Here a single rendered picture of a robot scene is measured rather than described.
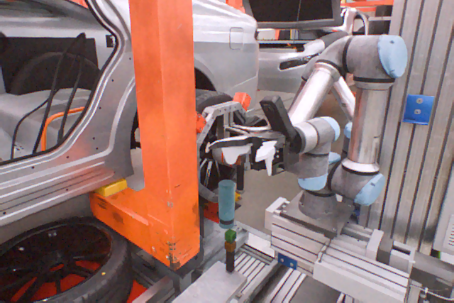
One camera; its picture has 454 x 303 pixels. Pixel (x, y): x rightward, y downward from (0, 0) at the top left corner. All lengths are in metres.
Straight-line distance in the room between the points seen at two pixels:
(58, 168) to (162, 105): 0.64
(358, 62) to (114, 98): 1.12
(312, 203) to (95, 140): 1.04
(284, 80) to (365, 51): 3.13
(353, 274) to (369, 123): 0.49
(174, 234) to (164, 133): 0.43
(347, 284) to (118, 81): 1.30
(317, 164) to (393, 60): 0.36
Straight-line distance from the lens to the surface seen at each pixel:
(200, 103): 1.51
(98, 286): 1.41
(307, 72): 1.62
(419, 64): 1.14
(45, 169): 1.47
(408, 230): 1.32
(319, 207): 1.15
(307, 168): 0.79
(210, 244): 1.95
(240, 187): 1.41
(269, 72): 4.08
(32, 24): 3.25
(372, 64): 0.94
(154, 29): 1.02
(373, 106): 0.97
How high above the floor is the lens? 1.44
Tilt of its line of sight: 18 degrees down
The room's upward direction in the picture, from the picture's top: straight up
